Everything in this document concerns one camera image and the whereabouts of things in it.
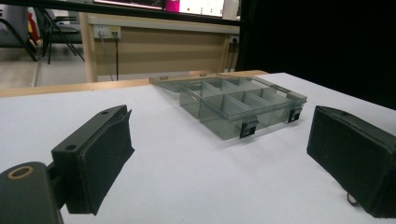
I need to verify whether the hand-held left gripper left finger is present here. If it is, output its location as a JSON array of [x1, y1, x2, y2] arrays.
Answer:
[[46, 105, 135, 217]]

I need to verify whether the black power cable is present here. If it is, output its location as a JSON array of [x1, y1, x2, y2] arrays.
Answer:
[[113, 32, 120, 81]]

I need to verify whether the thin black cable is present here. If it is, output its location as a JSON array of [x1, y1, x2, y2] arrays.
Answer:
[[229, 38, 236, 73]]

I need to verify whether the white wall power socket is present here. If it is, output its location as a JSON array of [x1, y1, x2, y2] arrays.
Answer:
[[92, 24, 122, 40]]

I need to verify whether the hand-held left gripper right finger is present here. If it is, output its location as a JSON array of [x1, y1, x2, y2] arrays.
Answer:
[[306, 105, 396, 218]]

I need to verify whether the light wooden desk panel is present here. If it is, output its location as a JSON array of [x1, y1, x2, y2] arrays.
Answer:
[[78, 12, 241, 83]]

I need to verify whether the white power cable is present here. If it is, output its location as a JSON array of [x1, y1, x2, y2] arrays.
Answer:
[[98, 31, 115, 82]]

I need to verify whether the black curtain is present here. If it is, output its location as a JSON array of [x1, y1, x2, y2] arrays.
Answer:
[[235, 0, 396, 110]]

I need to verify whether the black folding chair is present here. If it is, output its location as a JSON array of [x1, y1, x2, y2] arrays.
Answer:
[[33, 7, 86, 65]]

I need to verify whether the grey transparent plastic organizer box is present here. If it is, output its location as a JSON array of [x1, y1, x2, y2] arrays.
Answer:
[[148, 74, 308, 141]]

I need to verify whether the computer monitor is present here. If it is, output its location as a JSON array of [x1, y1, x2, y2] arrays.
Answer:
[[92, 0, 226, 19]]

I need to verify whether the red object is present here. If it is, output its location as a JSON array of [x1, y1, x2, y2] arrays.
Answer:
[[27, 7, 42, 43]]

